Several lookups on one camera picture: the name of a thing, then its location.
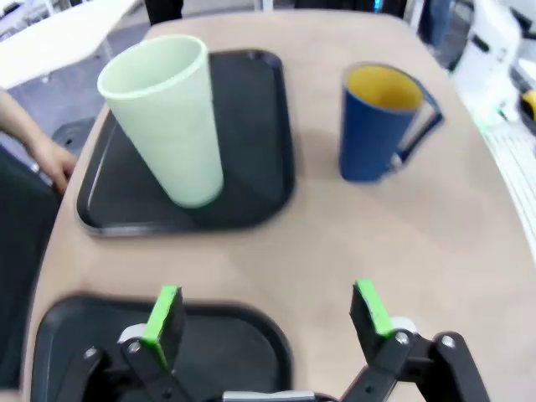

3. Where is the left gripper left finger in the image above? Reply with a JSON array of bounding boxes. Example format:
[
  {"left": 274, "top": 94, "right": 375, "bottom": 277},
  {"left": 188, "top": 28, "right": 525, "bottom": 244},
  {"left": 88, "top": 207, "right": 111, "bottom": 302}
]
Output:
[{"left": 62, "top": 285, "right": 198, "bottom": 402}]

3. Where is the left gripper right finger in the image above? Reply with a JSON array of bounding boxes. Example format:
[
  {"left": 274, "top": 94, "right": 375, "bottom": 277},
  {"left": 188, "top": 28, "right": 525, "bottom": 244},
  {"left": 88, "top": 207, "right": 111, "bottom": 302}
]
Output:
[{"left": 338, "top": 277, "right": 492, "bottom": 402}]

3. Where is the pale green tall cup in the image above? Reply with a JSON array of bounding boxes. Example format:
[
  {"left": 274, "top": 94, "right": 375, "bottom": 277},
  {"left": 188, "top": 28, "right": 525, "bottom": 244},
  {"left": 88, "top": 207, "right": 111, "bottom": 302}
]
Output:
[{"left": 96, "top": 33, "right": 225, "bottom": 209}]

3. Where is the person's left forearm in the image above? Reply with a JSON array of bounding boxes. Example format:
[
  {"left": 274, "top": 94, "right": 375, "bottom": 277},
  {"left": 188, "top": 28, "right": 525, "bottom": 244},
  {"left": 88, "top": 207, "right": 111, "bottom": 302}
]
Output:
[{"left": 0, "top": 89, "right": 49, "bottom": 169}]

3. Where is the person's left hand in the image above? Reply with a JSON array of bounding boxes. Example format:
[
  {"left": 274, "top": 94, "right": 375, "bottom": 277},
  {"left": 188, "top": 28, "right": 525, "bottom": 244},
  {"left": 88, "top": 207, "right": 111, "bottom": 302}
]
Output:
[{"left": 29, "top": 137, "right": 80, "bottom": 197}]

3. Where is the black plastic tray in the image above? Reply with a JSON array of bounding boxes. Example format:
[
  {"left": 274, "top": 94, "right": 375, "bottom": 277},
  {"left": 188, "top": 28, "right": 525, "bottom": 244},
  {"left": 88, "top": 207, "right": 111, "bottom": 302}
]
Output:
[
  {"left": 30, "top": 292, "right": 295, "bottom": 402},
  {"left": 75, "top": 49, "right": 297, "bottom": 240}
]

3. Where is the person in black t-shirt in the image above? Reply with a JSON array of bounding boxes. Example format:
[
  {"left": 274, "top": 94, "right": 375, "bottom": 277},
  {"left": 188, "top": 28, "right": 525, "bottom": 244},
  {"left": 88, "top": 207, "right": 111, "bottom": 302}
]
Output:
[{"left": 0, "top": 144, "right": 63, "bottom": 389}]

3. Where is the blue mug yellow inside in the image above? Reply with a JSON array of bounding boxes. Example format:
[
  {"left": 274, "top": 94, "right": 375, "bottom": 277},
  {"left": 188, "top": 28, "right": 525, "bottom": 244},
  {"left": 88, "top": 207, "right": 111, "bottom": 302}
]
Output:
[{"left": 338, "top": 62, "right": 446, "bottom": 184}]

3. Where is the white side table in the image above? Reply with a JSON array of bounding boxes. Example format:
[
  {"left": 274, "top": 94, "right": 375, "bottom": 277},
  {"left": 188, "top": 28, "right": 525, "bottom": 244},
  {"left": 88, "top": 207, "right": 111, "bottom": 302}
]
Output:
[{"left": 0, "top": 0, "right": 144, "bottom": 90}]

